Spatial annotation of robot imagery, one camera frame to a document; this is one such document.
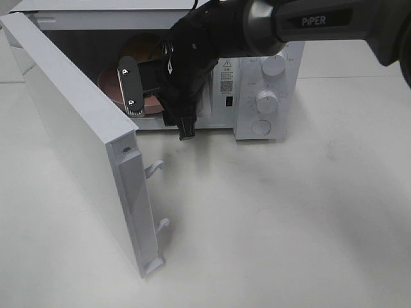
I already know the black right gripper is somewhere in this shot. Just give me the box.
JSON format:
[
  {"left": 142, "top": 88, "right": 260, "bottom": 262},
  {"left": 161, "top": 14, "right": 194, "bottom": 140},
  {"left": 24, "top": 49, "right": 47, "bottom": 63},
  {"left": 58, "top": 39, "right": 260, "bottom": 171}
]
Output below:
[{"left": 138, "top": 59, "right": 214, "bottom": 141}]

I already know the round white door button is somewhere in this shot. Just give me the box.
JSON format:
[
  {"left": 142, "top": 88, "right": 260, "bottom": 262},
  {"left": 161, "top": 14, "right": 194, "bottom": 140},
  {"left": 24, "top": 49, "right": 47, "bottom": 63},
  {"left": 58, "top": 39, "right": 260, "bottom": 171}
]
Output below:
[{"left": 252, "top": 120, "right": 271, "bottom": 136}]

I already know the white microwave door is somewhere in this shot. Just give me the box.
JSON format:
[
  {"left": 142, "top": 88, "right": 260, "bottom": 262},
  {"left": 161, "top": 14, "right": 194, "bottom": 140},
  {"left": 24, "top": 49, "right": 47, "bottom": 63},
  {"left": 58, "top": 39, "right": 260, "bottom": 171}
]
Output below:
[{"left": 1, "top": 13, "right": 170, "bottom": 277}]

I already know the burger with lettuce and tomato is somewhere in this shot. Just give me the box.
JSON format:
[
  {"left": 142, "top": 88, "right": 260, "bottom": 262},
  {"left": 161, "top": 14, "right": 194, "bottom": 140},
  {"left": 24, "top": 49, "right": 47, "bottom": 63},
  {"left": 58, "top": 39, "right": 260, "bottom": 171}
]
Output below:
[{"left": 118, "top": 33, "right": 162, "bottom": 62}]

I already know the pink round plate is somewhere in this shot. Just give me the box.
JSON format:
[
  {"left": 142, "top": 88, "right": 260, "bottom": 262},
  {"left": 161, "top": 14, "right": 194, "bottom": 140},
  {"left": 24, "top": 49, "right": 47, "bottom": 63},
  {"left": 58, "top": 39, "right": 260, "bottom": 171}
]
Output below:
[{"left": 97, "top": 65, "right": 163, "bottom": 115}]

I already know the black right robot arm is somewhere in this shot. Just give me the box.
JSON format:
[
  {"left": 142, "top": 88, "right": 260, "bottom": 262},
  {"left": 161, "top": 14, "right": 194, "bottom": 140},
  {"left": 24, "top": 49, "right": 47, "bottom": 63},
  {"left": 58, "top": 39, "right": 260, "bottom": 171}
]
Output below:
[{"left": 137, "top": 1, "right": 410, "bottom": 140}]

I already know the lower white dial knob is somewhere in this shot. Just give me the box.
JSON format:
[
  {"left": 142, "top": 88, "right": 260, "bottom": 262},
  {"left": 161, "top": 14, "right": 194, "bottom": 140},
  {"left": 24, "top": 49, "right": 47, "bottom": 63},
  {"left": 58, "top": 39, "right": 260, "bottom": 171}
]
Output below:
[{"left": 256, "top": 90, "right": 279, "bottom": 114}]

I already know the white dial knob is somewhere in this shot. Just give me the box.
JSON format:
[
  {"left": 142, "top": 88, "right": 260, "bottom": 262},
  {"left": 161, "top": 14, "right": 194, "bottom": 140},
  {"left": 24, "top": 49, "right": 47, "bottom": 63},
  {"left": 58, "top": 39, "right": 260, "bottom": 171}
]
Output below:
[
  {"left": 261, "top": 54, "right": 286, "bottom": 76},
  {"left": 256, "top": 90, "right": 279, "bottom": 114}
]

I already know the upper white dial knob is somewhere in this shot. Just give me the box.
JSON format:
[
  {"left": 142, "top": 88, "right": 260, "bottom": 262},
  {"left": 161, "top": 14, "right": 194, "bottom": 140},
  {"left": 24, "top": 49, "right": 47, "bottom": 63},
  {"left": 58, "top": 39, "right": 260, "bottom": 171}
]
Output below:
[{"left": 261, "top": 54, "right": 286, "bottom": 76}]

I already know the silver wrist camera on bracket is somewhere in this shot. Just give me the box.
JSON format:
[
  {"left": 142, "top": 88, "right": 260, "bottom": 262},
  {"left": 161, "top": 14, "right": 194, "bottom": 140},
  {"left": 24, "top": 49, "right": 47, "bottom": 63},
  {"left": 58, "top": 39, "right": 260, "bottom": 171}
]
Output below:
[{"left": 118, "top": 56, "right": 145, "bottom": 117}]

